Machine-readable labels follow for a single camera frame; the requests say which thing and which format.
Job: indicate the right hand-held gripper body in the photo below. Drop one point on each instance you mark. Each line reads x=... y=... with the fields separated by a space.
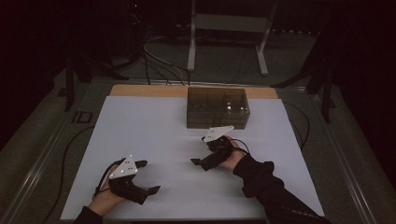
x=218 y=152

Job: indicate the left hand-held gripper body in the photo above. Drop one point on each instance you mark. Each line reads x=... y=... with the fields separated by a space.
x=127 y=188

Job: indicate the tinted plastic drawer box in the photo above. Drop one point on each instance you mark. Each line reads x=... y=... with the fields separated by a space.
x=218 y=105

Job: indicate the person's right hand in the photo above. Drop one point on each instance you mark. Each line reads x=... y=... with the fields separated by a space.
x=235 y=155

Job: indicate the person's left hand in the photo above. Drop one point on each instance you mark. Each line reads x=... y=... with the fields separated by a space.
x=104 y=202

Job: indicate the white table cover board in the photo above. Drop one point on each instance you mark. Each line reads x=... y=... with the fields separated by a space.
x=174 y=149

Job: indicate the black stand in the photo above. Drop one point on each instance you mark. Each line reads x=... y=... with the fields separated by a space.
x=69 y=87
x=326 y=93

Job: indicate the white metal stand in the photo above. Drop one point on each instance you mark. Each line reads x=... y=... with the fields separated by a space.
x=192 y=46

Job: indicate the grey metal floor rail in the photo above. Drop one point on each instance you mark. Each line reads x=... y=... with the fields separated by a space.
x=37 y=174
x=342 y=161

